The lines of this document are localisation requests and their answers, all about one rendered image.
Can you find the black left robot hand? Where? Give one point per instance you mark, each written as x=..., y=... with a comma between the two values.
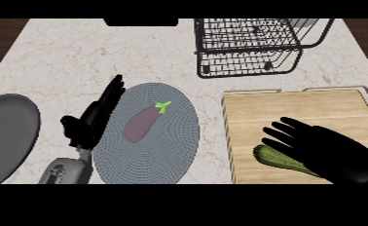
x=90, y=119

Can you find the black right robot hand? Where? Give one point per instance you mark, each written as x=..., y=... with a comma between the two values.
x=329, y=153

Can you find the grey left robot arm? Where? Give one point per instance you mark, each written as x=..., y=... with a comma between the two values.
x=63, y=169

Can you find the green squash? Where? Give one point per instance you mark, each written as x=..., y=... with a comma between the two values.
x=278, y=159

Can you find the wooden tray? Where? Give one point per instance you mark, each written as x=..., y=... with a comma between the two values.
x=297, y=119

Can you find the purple eggplant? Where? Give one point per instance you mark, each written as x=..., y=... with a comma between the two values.
x=142, y=123

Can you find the round grey placemat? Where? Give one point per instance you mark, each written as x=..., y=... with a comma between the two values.
x=152, y=139

